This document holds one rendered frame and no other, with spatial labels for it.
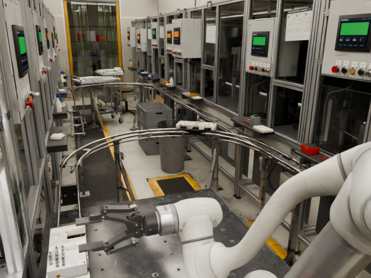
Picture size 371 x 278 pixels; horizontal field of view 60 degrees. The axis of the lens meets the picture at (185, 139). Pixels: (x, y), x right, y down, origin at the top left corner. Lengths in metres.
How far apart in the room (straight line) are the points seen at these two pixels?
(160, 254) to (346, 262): 1.05
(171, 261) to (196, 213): 0.61
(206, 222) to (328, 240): 0.41
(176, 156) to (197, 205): 3.04
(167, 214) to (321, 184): 0.44
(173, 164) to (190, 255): 3.11
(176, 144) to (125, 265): 2.57
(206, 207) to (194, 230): 0.08
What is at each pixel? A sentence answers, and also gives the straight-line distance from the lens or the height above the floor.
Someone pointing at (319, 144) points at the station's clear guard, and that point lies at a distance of 2.42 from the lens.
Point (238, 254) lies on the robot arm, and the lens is 0.94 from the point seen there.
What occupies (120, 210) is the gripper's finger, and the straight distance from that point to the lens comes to 0.96.
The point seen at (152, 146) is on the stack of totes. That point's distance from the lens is 4.72.
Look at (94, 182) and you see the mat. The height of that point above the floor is 0.01.
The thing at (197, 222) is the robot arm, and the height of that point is 1.13.
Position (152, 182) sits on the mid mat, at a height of 0.01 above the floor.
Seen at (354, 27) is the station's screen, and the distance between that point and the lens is 2.14.
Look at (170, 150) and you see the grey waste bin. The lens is 4.00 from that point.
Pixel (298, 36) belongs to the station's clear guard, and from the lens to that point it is 2.58.
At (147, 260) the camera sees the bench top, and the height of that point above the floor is 0.68.
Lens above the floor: 1.66
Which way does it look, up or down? 18 degrees down
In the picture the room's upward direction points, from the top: straight up
